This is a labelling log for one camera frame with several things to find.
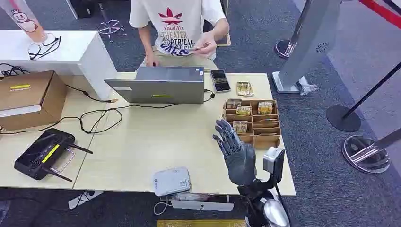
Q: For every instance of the person's right hand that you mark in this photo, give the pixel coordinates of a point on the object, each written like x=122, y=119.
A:
x=152, y=61

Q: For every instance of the person's left hand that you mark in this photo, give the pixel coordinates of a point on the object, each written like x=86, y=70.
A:
x=206, y=44

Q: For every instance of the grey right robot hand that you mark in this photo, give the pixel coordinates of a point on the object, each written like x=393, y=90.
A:
x=239, y=163

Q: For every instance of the yellow floor tape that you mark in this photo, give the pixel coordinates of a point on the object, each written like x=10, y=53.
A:
x=226, y=44

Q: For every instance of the grey laptop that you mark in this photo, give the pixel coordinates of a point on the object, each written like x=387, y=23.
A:
x=163, y=89

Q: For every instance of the person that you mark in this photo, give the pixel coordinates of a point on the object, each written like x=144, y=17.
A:
x=175, y=31

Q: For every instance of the wooden card box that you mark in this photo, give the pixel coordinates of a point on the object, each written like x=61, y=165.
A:
x=266, y=141

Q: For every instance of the black smartphone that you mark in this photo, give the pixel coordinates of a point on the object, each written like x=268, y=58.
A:
x=220, y=80

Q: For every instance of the chrome chair base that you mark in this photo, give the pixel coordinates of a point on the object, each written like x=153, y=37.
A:
x=110, y=27

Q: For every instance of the white power strip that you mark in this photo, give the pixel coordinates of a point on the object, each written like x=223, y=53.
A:
x=203, y=206

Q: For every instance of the stack of key cards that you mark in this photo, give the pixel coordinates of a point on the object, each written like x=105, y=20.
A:
x=244, y=89

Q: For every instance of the dark brown key card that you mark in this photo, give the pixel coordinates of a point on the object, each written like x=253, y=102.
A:
x=233, y=103

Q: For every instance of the small white device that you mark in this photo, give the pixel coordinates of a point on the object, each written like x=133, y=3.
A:
x=171, y=181

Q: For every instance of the gold patterned panel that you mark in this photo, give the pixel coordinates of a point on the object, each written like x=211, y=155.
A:
x=200, y=223

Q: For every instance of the white cabinet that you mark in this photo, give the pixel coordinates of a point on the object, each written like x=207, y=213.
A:
x=78, y=53

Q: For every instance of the chrome stanchion with round base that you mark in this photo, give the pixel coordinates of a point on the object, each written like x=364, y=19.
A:
x=282, y=48

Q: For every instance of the pale wooden desk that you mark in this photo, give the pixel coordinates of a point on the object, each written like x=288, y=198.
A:
x=12, y=150
x=156, y=141

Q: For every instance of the clear plastic bag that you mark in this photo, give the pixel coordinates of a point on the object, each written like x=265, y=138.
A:
x=308, y=89

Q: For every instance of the grey kiosk stand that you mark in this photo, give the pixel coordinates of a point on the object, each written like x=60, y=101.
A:
x=310, y=40

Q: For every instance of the black stanchion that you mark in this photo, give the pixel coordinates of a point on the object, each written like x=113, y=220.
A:
x=343, y=119

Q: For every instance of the black framed glasses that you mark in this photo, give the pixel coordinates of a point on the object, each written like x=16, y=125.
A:
x=37, y=49

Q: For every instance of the chrome stanchion with clear base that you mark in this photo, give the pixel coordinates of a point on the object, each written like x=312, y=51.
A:
x=365, y=155

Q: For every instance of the brown cardboard box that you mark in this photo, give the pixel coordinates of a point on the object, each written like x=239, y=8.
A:
x=28, y=97

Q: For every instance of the orange cartoon cylinder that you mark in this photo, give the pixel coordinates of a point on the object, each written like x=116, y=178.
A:
x=23, y=22

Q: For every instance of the black controller with antennas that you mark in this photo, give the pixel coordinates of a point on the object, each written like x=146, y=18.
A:
x=40, y=153

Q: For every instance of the red barrier belt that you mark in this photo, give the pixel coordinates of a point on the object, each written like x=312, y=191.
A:
x=382, y=12

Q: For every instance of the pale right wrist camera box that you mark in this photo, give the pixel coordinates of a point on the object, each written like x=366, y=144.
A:
x=273, y=163

